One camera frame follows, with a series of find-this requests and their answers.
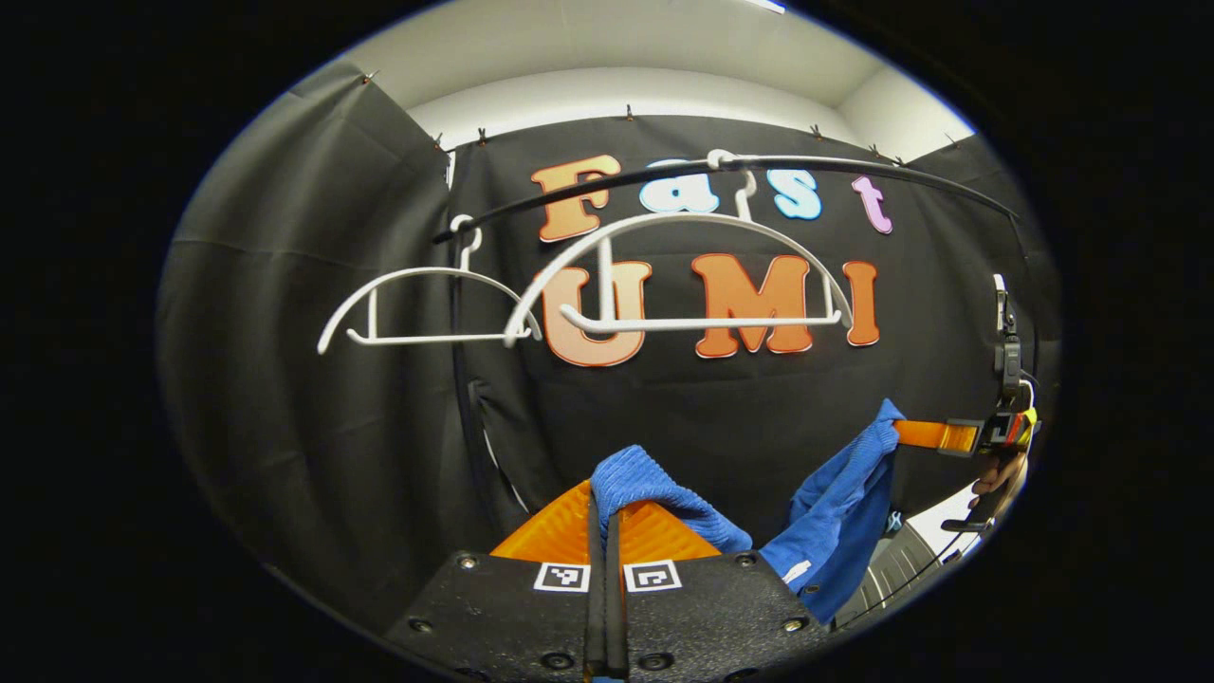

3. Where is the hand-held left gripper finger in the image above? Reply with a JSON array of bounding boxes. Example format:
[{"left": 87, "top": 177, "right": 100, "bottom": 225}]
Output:
[
  {"left": 607, "top": 498, "right": 832, "bottom": 682},
  {"left": 384, "top": 479, "right": 608, "bottom": 680}
]

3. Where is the blue corduroy jacket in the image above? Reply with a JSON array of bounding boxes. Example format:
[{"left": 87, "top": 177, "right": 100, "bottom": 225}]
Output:
[{"left": 590, "top": 398, "right": 907, "bottom": 625}]

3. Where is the black metal clothes rack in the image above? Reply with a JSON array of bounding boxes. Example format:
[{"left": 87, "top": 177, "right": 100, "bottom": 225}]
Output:
[{"left": 432, "top": 155, "right": 1030, "bottom": 542}]

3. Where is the white plastic clothes hanger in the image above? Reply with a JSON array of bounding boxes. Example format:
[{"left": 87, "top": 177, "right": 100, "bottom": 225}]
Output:
[
  {"left": 503, "top": 149, "right": 855, "bottom": 349},
  {"left": 318, "top": 214, "right": 543, "bottom": 355}
]

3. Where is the black backdrop cloth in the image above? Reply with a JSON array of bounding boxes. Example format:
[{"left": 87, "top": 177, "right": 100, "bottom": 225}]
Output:
[{"left": 156, "top": 66, "right": 1061, "bottom": 608}]

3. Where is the row of small backdrop clips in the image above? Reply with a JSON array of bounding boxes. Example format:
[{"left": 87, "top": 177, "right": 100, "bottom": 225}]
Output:
[{"left": 360, "top": 68, "right": 959, "bottom": 162}]

